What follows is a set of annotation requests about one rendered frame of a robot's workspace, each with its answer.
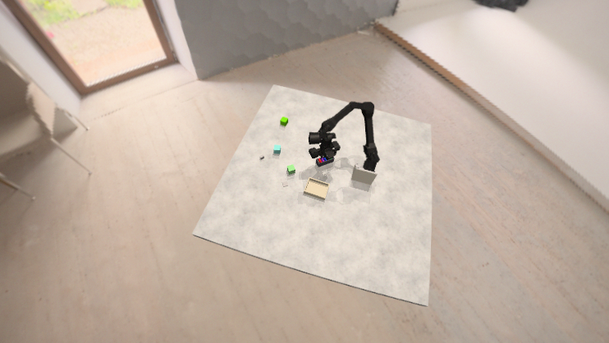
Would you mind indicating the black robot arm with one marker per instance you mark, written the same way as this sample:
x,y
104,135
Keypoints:
x,y
324,134

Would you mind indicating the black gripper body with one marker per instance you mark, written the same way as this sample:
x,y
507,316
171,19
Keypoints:
x,y
315,152

